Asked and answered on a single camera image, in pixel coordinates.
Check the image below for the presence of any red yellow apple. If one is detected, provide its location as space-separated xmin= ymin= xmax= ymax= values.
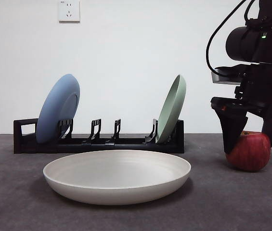
xmin=226 ymin=131 xmax=272 ymax=172

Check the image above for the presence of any cream yellow plate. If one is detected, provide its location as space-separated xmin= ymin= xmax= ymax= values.
xmin=42 ymin=150 xmax=192 ymax=206

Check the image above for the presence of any green plate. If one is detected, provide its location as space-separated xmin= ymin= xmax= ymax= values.
xmin=155 ymin=74 xmax=188 ymax=144

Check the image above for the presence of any blue plate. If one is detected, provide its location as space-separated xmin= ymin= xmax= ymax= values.
xmin=35 ymin=74 xmax=81 ymax=144

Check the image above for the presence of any black plate rack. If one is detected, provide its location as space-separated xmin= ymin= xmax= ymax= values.
xmin=13 ymin=117 xmax=185 ymax=154

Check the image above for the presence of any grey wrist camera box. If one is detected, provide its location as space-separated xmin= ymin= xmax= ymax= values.
xmin=211 ymin=66 xmax=247 ymax=85

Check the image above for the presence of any long black cable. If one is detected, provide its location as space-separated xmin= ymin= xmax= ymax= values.
xmin=206 ymin=0 xmax=247 ymax=76

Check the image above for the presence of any short black cable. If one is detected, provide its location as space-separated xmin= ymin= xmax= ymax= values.
xmin=245 ymin=0 xmax=256 ymax=22

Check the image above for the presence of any white wall socket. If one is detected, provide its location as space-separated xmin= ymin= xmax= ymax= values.
xmin=58 ymin=0 xmax=81 ymax=24

